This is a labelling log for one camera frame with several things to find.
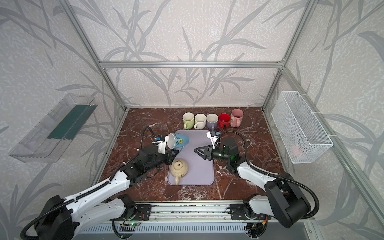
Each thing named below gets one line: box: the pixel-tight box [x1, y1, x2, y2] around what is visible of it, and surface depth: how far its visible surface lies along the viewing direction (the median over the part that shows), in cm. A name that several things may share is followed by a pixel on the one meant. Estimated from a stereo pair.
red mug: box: [218, 113, 231, 130], surface depth 107 cm
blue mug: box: [167, 133, 190, 153], surface depth 76 cm
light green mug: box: [182, 112, 195, 130], surface depth 104 cm
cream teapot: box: [170, 159, 189, 185], surface depth 82 cm
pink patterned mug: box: [230, 108, 244, 128], surface depth 105 cm
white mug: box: [194, 113, 207, 130], surface depth 104 cm
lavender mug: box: [206, 113, 219, 131], surface depth 107 cm
